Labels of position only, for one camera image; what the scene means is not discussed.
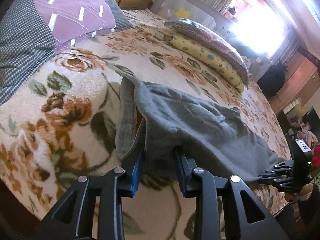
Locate pink grey pillow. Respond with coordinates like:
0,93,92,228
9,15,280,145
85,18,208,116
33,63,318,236
164,17,249,87

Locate wooden wardrobe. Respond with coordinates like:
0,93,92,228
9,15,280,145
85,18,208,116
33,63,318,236
269,47,319,114

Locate dark sleeve right forearm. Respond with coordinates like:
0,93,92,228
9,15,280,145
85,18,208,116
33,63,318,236
274,179,320,240

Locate yellow dotted pillow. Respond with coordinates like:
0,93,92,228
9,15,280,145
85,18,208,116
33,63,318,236
169,31,249,93

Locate grey mesh bed rail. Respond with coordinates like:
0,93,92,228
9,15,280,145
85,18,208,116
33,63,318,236
150,0,270,82

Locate person's right hand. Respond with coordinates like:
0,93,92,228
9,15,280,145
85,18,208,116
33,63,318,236
285,183,313,202

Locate clutter pile colourful items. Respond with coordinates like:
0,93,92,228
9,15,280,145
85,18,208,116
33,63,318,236
282,102,320,181

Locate grey pants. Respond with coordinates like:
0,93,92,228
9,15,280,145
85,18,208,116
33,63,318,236
116,76,283,184

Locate dark hanging garment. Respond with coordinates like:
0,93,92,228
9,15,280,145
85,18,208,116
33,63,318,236
257,60,287,99

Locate floral bed blanket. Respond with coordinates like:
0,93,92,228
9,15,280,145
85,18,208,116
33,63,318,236
1,10,290,238

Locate purple grey pillow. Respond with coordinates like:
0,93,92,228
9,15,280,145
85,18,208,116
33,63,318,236
1,0,132,103

